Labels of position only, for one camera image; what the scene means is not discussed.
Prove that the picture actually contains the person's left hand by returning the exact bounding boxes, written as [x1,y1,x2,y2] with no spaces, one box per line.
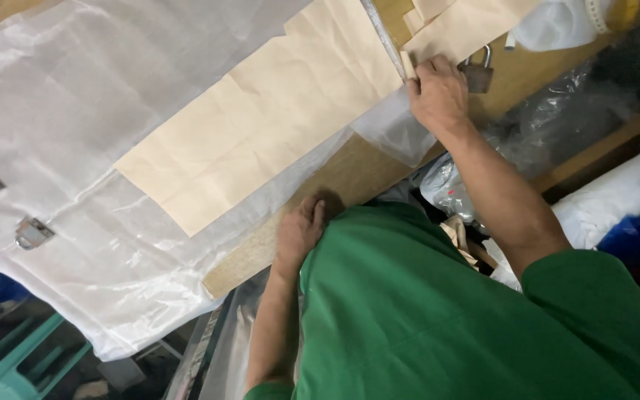
[271,194,327,277]

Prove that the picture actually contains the person's right hand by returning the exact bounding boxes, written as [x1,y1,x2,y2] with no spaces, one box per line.
[408,54,473,138]

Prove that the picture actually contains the small beige paper strip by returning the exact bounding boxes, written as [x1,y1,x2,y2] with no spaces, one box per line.
[399,50,419,82]

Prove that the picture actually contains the brass padlock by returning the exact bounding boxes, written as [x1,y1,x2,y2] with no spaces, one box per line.
[458,44,495,94]

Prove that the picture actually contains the narrow beige paper pattern piece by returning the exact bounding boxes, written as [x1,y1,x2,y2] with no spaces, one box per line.
[402,0,427,35]

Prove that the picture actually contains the wide beige paper pattern piece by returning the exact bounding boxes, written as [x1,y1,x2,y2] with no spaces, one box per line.
[401,0,544,66]

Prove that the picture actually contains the large beige paper pattern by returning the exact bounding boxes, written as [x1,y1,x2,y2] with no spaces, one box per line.
[113,0,405,239]

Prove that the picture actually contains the crumpled clear plastic bag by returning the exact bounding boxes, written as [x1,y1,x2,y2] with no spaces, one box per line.
[419,58,640,224]

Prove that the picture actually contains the white fabric bundle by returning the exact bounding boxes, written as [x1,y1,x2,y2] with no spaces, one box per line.
[511,0,616,53]

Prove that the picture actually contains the beige paper scraps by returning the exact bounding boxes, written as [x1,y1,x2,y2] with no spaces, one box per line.
[441,215,483,269]

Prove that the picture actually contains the person's green shirt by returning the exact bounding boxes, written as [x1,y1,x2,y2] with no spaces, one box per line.
[244,201,640,400]

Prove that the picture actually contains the clear plastic sheet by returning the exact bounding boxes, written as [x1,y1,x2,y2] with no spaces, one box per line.
[163,267,305,400]

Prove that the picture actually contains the wooden shelf board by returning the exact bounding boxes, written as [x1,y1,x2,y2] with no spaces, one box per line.
[530,94,640,196]

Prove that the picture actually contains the white fabric roll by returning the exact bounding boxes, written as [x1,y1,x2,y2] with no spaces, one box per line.
[486,132,640,292]

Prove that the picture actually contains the white sheer fabric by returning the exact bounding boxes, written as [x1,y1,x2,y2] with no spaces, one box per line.
[0,0,437,363]

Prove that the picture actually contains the teal plastic stool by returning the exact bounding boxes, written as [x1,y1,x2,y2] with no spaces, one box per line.
[0,313,94,400]

